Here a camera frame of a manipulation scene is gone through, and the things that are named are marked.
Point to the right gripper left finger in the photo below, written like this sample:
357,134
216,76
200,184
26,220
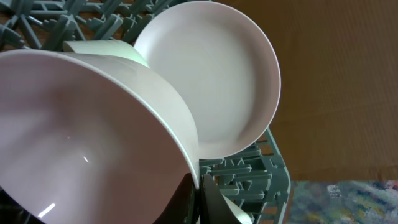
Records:
181,207

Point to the small pink-white bowl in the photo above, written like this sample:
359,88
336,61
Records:
92,138

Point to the large white plate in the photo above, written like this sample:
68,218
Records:
224,67

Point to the white bowl with rice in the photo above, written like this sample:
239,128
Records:
116,48

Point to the grey dishwasher rack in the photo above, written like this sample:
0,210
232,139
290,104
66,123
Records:
256,179

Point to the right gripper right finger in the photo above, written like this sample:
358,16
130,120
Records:
213,207

